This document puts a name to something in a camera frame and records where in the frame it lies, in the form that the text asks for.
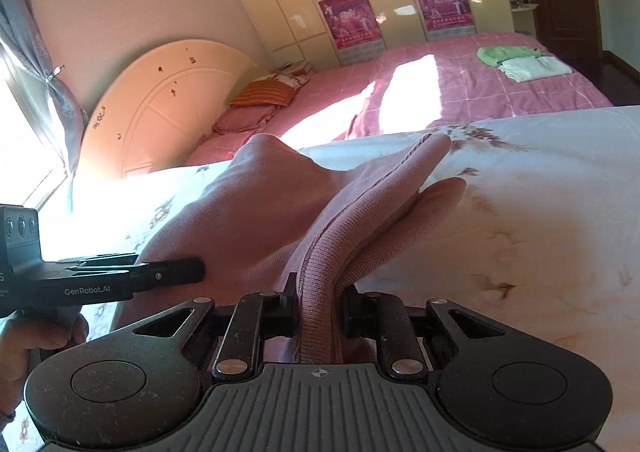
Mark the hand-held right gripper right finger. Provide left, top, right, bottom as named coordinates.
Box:
left=342, top=284, right=507, bottom=379

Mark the pink pillow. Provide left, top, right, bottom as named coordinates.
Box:
left=214, top=104, right=281, bottom=136

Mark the pink checked bedsheet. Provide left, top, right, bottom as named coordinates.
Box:
left=187, top=31, right=615, bottom=168

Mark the folded white cloth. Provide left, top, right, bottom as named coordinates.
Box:
left=497, top=56, right=573, bottom=83

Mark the folded green cloth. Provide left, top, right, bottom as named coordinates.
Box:
left=476, top=46, right=547, bottom=68

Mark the white patterned pillow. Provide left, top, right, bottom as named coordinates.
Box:
left=272, top=61, right=314, bottom=91

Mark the orange striped pillow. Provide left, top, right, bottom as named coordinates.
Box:
left=230, top=79, right=294, bottom=109

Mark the white floral blanket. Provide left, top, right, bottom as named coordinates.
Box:
left=0, top=104, right=640, bottom=452

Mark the cream arched headboard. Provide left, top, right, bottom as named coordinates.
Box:
left=80, top=37, right=272, bottom=181

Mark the pink knit sweater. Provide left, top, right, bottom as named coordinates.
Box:
left=107, top=133, right=468, bottom=365

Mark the grey patterned curtain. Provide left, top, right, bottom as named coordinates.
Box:
left=0, top=0, right=89, bottom=183

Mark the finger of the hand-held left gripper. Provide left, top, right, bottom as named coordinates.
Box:
left=131, top=257, right=207, bottom=294

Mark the person's left hand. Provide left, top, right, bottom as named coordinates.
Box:
left=0, top=314, right=90, bottom=415

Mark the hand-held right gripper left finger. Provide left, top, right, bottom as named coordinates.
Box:
left=131, top=272, right=302, bottom=381

